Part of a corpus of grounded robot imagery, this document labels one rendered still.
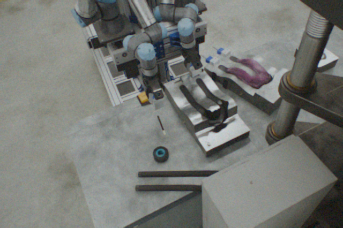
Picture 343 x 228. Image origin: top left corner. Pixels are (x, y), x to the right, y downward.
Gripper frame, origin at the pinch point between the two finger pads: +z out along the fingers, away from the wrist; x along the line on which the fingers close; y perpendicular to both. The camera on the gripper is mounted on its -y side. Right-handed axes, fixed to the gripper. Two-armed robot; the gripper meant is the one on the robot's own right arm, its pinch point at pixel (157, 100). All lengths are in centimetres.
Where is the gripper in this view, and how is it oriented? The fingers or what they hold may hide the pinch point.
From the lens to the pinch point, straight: 163.4
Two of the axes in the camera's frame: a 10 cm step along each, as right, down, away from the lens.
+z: 0.7, 6.1, 7.9
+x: -8.9, 3.9, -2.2
